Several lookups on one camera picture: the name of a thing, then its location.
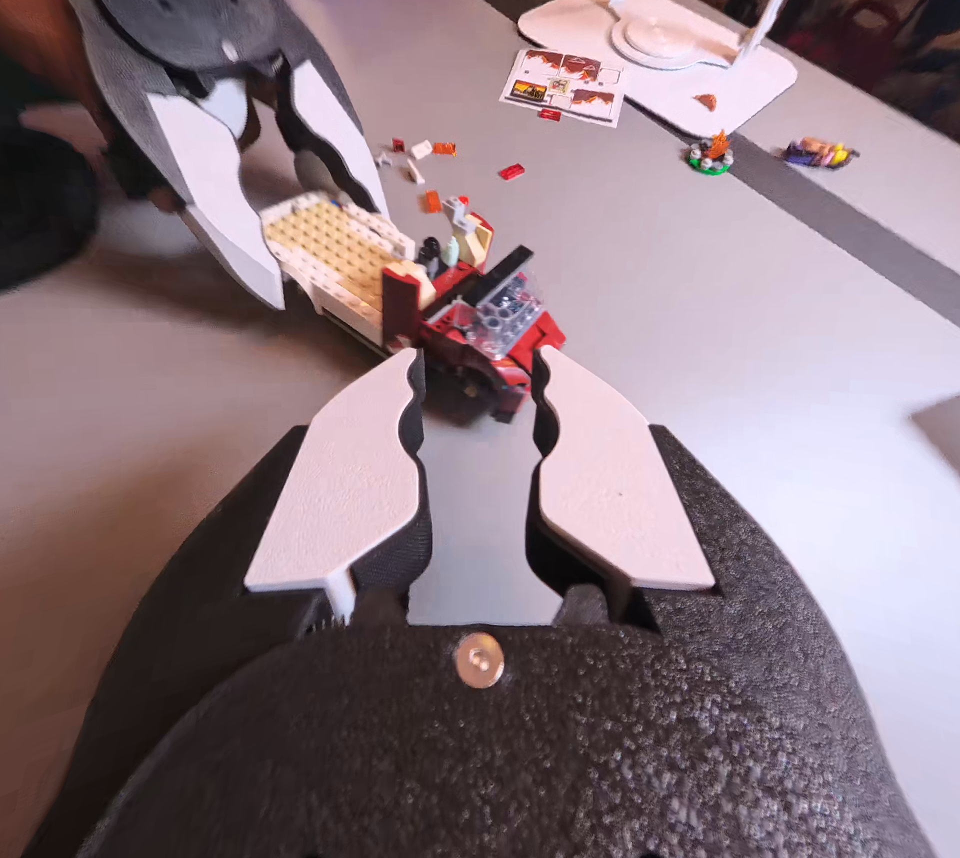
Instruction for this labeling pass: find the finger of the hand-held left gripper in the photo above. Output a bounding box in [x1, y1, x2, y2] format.
[273, 57, 391, 218]
[144, 90, 288, 312]

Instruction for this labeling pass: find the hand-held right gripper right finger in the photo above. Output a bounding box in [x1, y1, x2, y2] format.
[526, 345, 717, 625]

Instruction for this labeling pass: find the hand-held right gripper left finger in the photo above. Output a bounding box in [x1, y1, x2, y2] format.
[242, 348, 436, 625]

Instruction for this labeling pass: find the tan white red brick vehicle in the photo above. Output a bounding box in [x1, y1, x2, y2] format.
[258, 190, 567, 424]

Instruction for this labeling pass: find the light grey plate brick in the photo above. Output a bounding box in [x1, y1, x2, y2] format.
[441, 195, 483, 235]

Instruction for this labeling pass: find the grey desk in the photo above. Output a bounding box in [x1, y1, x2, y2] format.
[0, 0, 960, 858]

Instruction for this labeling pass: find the person's left hand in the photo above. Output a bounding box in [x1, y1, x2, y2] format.
[0, 0, 114, 148]

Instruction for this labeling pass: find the black textured cushion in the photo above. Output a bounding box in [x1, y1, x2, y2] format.
[0, 123, 99, 291]

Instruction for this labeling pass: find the printed sticker sheet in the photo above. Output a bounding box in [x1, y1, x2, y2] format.
[500, 48, 626, 128]

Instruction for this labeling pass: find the white paper bag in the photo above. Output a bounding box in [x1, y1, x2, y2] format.
[909, 394, 960, 478]

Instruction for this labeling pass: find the brick campfire build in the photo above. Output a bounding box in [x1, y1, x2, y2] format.
[684, 130, 736, 177]

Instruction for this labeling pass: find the purple brick minifigure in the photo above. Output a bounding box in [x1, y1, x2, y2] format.
[783, 136, 860, 171]

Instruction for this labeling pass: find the white booklet stand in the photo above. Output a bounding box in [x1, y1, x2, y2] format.
[517, 0, 837, 135]

